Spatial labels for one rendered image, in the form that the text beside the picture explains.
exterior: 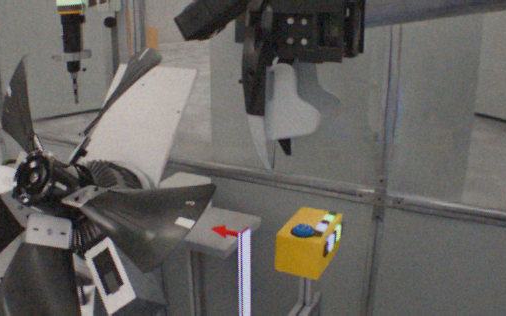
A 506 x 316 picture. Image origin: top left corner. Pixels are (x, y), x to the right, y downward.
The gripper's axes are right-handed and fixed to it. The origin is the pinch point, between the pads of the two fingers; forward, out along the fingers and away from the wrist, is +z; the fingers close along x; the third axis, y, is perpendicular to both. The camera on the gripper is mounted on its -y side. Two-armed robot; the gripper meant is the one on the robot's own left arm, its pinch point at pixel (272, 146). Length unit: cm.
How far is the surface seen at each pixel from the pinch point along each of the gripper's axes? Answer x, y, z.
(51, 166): 22, -56, 18
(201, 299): 79, -60, 86
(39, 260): 14, -55, 35
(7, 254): 125, -239, 142
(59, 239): 20, -55, 33
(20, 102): 33, -78, 10
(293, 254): 47, -15, 39
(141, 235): 18.4, -31.8, 25.5
